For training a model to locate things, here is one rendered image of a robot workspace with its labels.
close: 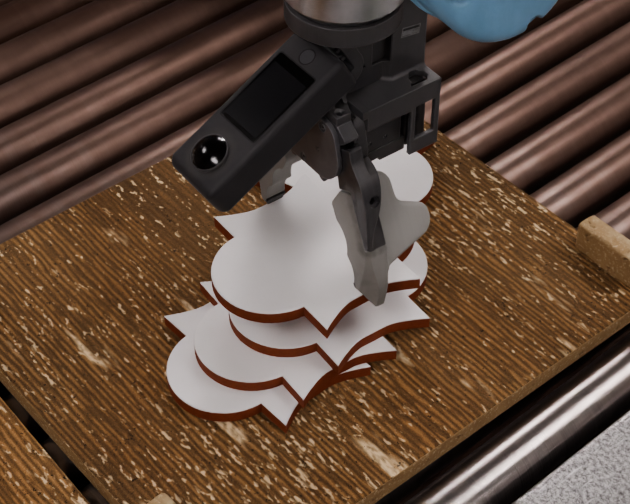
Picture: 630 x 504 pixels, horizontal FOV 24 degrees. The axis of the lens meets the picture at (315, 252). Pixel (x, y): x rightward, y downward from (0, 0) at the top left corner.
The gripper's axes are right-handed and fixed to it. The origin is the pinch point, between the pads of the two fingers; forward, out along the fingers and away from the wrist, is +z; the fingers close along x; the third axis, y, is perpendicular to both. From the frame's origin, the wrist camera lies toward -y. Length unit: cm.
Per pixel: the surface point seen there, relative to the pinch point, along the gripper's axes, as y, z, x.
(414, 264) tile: 7.3, 3.8, -2.0
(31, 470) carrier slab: -22.6, 6.9, 0.2
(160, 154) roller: 1.6, 8.4, 23.6
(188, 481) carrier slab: -14.8, 6.9, -6.5
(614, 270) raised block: 20.1, 6.0, -9.4
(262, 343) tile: -5.7, 3.8, -1.8
